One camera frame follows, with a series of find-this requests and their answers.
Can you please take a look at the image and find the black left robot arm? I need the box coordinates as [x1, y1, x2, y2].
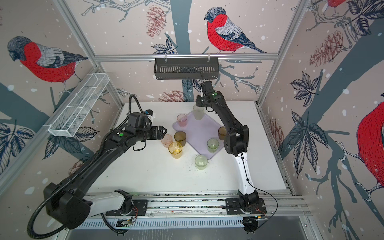
[44, 113, 168, 229]

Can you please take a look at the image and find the yellow amber glass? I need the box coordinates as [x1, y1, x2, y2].
[168, 142, 183, 159]

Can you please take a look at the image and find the rose pink glass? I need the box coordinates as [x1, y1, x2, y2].
[177, 114, 188, 127]

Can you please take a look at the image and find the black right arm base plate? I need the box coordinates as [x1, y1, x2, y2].
[222, 198, 267, 215]

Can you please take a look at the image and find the black wire wall basket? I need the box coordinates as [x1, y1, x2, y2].
[154, 58, 219, 80]

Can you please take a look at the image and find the black corrugated cable hose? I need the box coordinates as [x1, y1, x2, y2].
[26, 155, 103, 240]

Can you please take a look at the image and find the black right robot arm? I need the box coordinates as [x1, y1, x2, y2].
[196, 81, 260, 213]

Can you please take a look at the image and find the white mesh wall basket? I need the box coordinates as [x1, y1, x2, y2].
[48, 73, 110, 137]

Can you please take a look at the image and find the pale green small glass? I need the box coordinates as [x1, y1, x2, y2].
[195, 155, 208, 170]

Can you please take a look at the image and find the dark brown glass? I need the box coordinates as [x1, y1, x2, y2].
[174, 131, 187, 147]

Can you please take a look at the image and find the brown textured glass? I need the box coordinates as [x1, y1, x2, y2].
[218, 127, 227, 141]

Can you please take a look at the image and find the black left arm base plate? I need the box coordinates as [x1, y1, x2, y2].
[105, 200, 148, 217]

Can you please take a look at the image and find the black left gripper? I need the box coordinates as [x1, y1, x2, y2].
[136, 124, 168, 142]

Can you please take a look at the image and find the bright green glass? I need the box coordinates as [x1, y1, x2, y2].
[207, 138, 220, 153]

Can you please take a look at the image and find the pale green tall glass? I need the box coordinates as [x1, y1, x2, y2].
[193, 105, 205, 120]

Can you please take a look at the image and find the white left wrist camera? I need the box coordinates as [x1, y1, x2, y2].
[144, 110, 154, 121]

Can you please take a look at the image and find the aluminium rail frame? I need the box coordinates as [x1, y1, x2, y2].
[84, 192, 312, 220]

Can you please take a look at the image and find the lilac plastic tray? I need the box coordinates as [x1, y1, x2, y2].
[172, 111, 224, 160]

